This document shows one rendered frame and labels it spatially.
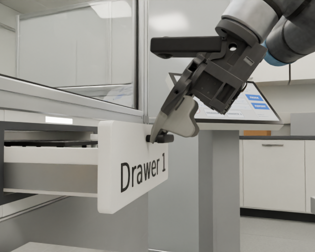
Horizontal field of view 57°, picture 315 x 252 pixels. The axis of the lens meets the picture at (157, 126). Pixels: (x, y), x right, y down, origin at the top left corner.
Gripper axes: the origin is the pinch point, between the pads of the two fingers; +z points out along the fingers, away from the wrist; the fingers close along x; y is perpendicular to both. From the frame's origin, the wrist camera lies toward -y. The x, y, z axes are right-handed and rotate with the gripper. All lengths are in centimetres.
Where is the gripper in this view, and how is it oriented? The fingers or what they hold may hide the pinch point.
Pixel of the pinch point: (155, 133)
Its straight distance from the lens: 47.4
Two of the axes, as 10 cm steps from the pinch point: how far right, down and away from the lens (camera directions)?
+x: 2.6, 0.3, 9.6
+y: 7.9, 5.7, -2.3
